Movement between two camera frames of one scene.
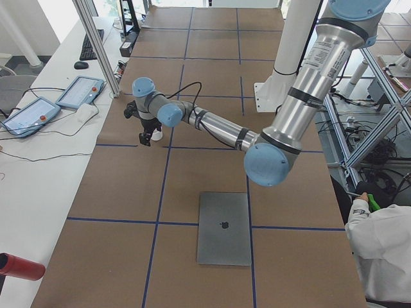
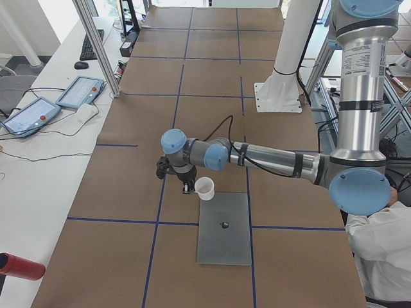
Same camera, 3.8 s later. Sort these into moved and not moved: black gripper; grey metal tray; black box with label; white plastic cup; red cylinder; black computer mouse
Moved: white plastic cup; black gripper
Not moved: black computer mouse; red cylinder; black box with label; grey metal tray
